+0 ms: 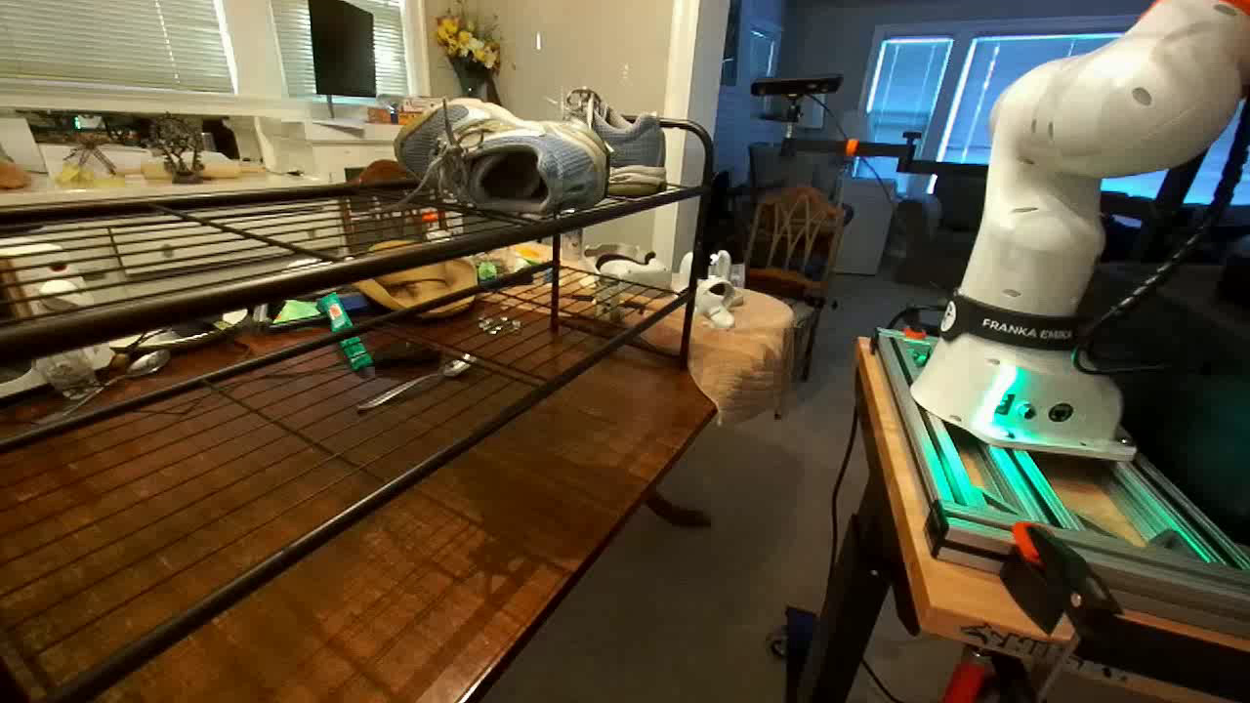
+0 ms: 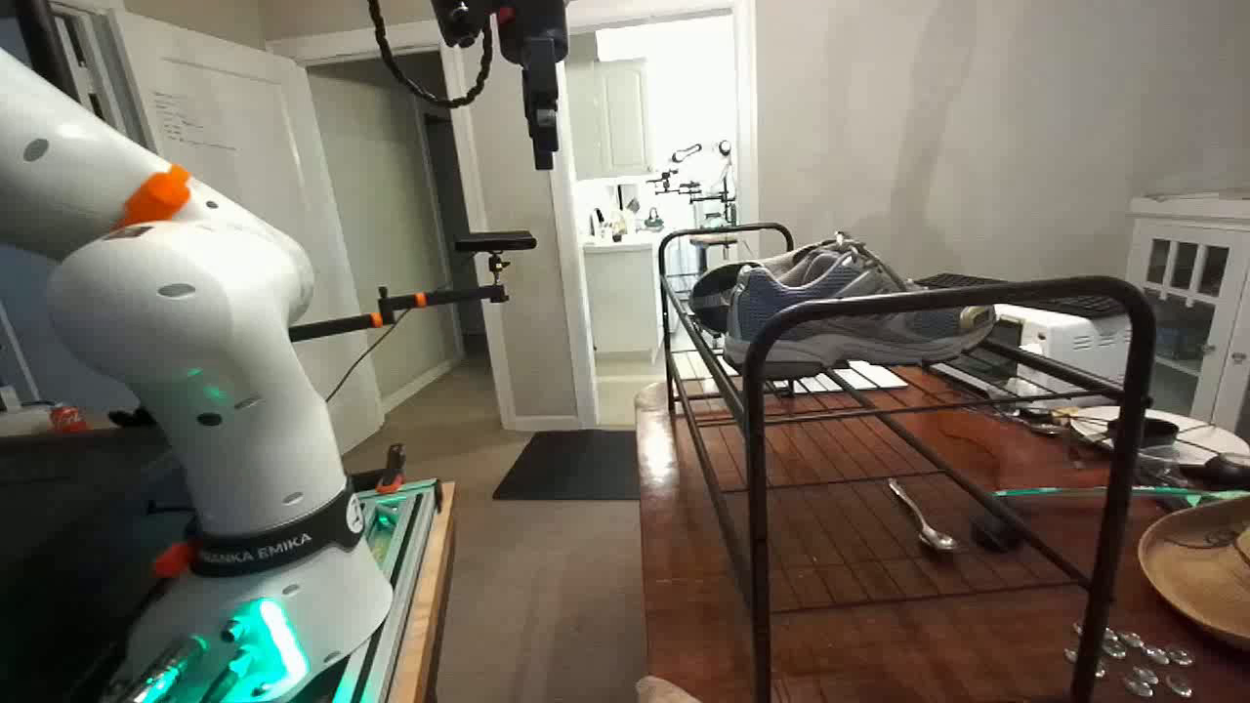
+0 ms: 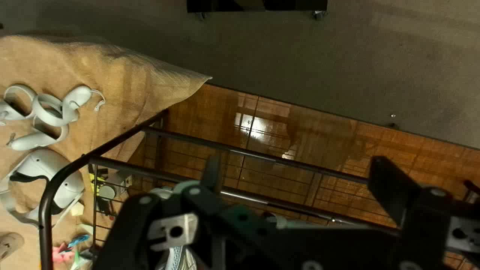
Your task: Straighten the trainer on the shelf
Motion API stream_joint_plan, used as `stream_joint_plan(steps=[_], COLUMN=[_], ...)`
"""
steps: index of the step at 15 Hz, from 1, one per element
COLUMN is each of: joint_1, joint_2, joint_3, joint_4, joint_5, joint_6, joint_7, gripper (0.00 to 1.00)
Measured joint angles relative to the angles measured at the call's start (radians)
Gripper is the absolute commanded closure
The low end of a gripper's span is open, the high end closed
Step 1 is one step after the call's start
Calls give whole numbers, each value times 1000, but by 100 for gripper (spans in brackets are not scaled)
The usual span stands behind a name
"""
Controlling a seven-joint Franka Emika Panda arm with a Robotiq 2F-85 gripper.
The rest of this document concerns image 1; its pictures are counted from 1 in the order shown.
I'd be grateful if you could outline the black metal wire shelf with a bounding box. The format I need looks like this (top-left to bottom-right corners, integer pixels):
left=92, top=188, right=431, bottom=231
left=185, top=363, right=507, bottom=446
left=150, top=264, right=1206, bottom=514
left=3, top=184, right=710, bottom=703

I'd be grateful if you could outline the metal spoon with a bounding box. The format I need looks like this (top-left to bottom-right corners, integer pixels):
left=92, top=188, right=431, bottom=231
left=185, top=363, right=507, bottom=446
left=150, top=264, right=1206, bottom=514
left=356, top=350, right=476, bottom=415

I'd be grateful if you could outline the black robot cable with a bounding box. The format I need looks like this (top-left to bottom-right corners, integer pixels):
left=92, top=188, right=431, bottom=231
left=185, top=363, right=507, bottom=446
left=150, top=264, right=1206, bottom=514
left=1075, top=101, right=1250, bottom=355

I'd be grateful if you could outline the wooden workbench stand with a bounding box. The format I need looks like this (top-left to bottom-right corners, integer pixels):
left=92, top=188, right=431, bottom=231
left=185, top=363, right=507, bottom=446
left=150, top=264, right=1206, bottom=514
left=821, top=335, right=1250, bottom=703

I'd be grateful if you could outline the black monitor screen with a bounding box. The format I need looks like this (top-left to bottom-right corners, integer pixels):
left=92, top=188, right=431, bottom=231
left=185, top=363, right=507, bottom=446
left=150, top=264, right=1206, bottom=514
left=308, top=0, right=374, bottom=98

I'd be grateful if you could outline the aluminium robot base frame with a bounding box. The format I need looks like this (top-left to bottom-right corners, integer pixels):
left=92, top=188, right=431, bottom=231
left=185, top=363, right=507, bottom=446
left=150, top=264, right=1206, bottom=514
left=877, top=329, right=1250, bottom=637

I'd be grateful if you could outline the green marker pen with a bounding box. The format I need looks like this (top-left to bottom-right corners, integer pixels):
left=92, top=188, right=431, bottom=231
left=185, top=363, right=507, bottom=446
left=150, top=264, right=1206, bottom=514
left=316, top=288, right=374, bottom=373

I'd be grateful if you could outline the yellow flower bouquet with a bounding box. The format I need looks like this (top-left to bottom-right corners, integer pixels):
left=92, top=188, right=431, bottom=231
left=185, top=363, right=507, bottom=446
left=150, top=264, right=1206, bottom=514
left=434, top=12, right=502, bottom=101

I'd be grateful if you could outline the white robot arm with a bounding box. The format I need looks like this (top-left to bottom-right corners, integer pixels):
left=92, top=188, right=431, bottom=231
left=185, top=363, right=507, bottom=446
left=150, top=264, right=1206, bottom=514
left=909, top=0, right=1250, bottom=459

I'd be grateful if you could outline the blue mesh trainer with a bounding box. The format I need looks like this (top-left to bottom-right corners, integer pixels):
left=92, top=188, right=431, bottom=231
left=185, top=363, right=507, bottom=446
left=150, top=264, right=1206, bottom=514
left=567, top=84, right=663, bottom=167
left=395, top=98, right=609, bottom=217

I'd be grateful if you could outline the wooden dining chair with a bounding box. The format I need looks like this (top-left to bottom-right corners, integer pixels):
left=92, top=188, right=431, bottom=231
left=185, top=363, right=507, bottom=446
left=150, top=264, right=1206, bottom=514
left=745, top=184, right=848, bottom=380

